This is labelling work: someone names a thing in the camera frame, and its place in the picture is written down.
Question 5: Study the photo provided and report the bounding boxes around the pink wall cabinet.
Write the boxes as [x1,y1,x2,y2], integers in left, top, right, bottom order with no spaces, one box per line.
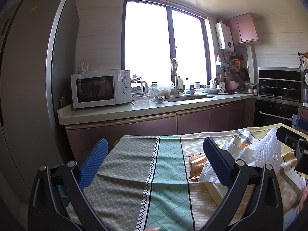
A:
[223,13,259,45]

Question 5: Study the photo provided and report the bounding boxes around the patterned green beige tablecloth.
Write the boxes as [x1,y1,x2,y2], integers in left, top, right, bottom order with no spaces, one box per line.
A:
[65,123,308,231]

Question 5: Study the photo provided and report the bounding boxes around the white paper cup blue dots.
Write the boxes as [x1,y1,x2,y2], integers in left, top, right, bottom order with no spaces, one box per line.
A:
[228,136,248,148]

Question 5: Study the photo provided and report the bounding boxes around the small patterned ceramic bowl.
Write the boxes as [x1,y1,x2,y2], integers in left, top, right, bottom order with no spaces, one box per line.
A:
[153,96,166,103]

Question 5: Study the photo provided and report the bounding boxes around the white microwave oven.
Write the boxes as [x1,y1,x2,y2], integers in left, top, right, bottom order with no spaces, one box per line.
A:
[71,69,132,109]

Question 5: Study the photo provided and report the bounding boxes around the chrome sink faucet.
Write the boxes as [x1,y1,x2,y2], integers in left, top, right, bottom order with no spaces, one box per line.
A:
[171,58,183,96]

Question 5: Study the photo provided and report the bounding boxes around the black built-in oven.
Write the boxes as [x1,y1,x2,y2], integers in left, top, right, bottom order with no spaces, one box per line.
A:
[253,100,299,128]

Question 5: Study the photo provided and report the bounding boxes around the hanging black frying pan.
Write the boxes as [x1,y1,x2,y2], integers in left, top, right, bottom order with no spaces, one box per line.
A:
[239,59,249,82]

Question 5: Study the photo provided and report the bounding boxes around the white paper towel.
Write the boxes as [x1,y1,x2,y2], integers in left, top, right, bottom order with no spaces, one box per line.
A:
[198,142,256,184]

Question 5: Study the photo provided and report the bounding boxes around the gold foil snack wrapper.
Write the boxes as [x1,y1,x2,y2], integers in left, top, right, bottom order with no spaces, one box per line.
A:
[188,153,207,182]

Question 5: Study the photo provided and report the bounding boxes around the white wall water heater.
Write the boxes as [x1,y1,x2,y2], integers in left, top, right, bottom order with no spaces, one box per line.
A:
[215,22,234,53]

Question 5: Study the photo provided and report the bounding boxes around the purple lower kitchen cabinets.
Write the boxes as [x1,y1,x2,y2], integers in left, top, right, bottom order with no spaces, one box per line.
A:
[66,99,255,158]

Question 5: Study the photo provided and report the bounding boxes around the grey refrigerator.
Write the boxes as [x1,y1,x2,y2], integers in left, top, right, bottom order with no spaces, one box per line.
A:
[1,0,79,201]

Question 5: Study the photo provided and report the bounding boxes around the white foam fruit net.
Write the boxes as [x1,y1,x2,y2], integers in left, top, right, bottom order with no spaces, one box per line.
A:
[248,128,284,174]

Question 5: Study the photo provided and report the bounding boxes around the black range hood stove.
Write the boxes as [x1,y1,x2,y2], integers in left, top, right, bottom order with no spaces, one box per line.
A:
[258,67,302,102]

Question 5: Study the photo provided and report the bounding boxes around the glass electric kettle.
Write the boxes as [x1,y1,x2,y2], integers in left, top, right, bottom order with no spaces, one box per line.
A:
[131,74,149,95]

